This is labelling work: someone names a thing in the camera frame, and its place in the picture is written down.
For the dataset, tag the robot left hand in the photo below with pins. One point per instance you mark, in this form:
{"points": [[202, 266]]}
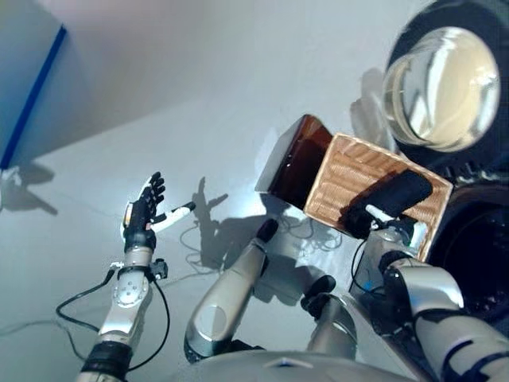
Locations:
{"points": [[137, 223]]}

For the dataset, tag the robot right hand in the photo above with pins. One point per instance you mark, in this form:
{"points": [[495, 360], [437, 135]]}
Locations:
{"points": [[405, 228]]}

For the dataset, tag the long black garment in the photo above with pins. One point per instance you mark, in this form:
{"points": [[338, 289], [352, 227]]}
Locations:
{"points": [[401, 191]]}

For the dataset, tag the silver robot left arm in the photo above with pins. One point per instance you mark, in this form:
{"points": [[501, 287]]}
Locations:
{"points": [[129, 290]]}

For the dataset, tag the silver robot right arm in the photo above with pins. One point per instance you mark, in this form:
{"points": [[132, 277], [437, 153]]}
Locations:
{"points": [[429, 290]]}

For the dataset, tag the dark grey washing machine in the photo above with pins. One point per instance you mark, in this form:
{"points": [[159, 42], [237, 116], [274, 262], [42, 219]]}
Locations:
{"points": [[477, 246]]}

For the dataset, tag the round glass washing machine door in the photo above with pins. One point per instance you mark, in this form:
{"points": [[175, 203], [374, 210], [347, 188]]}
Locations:
{"points": [[441, 87]]}

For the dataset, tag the rectangular woven wicker basket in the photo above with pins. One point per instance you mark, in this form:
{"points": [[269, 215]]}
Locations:
{"points": [[342, 171]]}

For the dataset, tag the silver robot left leg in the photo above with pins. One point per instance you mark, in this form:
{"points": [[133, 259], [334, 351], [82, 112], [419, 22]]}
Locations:
{"points": [[222, 306]]}

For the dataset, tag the silver robot leg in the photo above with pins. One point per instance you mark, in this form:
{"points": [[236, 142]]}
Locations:
{"points": [[334, 330], [222, 306]]}

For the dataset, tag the silver robot right leg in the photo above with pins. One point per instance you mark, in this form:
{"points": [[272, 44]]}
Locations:
{"points": [[334, 330]]}

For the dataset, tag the glossy brown stool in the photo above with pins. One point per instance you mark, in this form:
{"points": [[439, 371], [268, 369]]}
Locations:
{"points": [[302, 159]]}

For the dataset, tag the grey robot torso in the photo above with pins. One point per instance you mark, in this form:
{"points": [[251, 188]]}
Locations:
{"points": [[298, 370]]}

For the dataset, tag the white panel with blue edge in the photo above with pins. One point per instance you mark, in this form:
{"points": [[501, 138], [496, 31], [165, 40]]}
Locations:
{"points": [[24, 79]]}

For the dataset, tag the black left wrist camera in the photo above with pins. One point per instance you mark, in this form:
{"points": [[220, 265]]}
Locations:
{"points": [[160, 268]]}

